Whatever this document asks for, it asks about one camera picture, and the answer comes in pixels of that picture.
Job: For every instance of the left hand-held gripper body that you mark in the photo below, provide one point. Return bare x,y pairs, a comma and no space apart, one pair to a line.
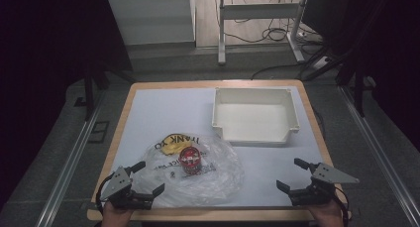
119,187

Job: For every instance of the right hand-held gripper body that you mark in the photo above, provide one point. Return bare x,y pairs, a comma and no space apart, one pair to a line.
317,189

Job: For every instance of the red can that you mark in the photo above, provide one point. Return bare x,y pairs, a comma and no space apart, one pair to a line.
190,161

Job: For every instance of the clear printed plastic bag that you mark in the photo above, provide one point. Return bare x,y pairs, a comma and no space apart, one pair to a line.
204,184

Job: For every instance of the white plastic bin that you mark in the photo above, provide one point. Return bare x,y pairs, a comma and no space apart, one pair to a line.
254,121

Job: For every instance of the person's right hand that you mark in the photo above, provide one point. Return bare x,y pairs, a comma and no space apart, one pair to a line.
327,215

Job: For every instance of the person's left hand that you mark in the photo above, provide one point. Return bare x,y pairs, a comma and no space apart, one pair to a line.
115,217

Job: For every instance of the yellow round item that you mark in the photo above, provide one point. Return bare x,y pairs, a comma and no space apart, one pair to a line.
171,146

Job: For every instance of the pale blue table mat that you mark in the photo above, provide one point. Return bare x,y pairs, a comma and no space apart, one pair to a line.
165,111

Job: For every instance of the black metal stand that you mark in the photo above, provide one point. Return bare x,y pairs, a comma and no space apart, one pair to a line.
358,88
89,88

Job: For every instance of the white cabinet panel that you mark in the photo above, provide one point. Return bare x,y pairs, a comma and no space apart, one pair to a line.
152,19

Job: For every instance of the black floor bracket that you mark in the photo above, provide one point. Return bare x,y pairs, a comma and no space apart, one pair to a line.
99,131

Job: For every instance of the aluminium floor rail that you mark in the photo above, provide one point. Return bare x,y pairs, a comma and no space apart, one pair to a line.
379,154
66,170

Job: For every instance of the white metal desk frame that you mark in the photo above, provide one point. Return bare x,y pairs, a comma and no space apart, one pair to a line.
261,11

